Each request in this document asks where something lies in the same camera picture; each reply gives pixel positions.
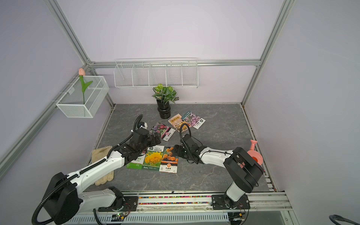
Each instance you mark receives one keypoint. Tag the pink watering can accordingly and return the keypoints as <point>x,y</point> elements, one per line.
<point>254,154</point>

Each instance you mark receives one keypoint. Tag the green artificial plant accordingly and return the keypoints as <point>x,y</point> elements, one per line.
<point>165,94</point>

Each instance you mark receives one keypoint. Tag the yellow marigold seed packet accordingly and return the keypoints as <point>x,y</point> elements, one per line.
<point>153,157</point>

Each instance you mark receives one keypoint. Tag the pink zinnia seed packet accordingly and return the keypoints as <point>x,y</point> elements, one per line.
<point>163,130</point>

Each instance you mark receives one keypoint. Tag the pink shop seed packet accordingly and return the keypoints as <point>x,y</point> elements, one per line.
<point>176,121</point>

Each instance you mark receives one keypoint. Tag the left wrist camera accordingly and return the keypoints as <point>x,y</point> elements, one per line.
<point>142,125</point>

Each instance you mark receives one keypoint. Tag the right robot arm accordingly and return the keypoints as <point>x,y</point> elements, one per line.
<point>244,167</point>

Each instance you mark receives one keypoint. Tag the aluminium front rail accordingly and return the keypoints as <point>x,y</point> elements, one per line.
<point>183,201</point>

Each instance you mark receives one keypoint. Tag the black cable corner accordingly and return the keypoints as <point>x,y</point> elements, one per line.
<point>336,219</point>

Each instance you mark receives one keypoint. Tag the white wire wall shelf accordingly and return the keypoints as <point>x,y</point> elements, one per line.
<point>149,72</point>

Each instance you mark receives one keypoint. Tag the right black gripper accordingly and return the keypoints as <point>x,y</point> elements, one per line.
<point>177,153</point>

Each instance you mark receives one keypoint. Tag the purple flower seed packet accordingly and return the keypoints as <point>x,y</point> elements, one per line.
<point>193,120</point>

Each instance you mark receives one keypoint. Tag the green seed packet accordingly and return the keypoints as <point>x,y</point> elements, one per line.
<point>137,163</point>

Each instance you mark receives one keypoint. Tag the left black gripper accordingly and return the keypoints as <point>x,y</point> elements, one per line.
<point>153,142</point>

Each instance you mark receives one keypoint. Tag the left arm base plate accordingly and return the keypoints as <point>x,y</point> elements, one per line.
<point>126,204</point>

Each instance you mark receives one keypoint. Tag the black vase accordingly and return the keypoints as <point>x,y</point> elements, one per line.
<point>164,109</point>

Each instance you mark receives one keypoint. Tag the pink artificial tulip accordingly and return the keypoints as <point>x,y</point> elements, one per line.
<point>84,85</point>

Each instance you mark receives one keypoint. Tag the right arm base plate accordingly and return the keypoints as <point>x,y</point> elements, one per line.
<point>223,202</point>

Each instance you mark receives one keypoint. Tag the orange marigold seed packet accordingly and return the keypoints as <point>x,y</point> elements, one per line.
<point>169,161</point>

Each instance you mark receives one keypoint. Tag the beige work glove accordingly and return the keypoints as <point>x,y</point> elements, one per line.
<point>96,155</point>

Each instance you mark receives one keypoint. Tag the white mesh basket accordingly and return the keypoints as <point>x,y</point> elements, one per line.
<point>71,103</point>

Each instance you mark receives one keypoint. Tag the white vent grille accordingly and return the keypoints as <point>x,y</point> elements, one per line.
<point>166,218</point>

